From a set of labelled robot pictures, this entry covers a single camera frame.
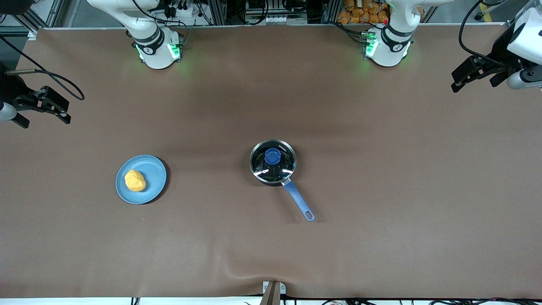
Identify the yellow potato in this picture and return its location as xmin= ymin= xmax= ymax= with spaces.
xmin=124 ymin=169 xmax=147 ymax=192

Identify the glass lid with blue knob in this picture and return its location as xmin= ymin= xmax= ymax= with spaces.
xmin=250 ymin=140 xmax=297 ymax=183

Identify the blue round plate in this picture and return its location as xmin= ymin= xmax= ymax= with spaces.
xmin=115 ymin=155 xmax=168 ymax=205

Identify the bag of orange items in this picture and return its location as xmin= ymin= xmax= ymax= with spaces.
xmin=337 ymin=0 xmax=389 ymax=25

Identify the power strip with black plugs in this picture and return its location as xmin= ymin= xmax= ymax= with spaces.
xmin=163 ymin=0 xmax=199 ymax=17

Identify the brown table mat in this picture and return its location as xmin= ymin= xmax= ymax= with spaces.
xmin=0 ymin=23 xmax=542 ymax=299

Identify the metal table clamp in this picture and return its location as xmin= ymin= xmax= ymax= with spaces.
xmin=262 ymin=281 xmax=287 ymax=305

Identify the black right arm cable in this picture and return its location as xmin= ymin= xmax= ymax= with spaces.
xmin=0 ymin=36 xmax=86 ymax=101

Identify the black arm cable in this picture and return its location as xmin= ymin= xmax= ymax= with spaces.
xmin=0 ymin=36 xmax=86 ymax=101
xmin=460 ymin=0 xmax=511 ymax=68

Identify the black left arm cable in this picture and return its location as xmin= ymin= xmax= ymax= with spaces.
xmin=460 ymin=0 xmax=511 ymax=68

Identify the aluminium frame post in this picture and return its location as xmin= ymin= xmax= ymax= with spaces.
xmin=210 ymin=0 xmax=229 ymax=25

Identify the black pot with blue handle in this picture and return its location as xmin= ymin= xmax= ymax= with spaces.
xmin=249 ymin=139 xmax=316 ymax=223

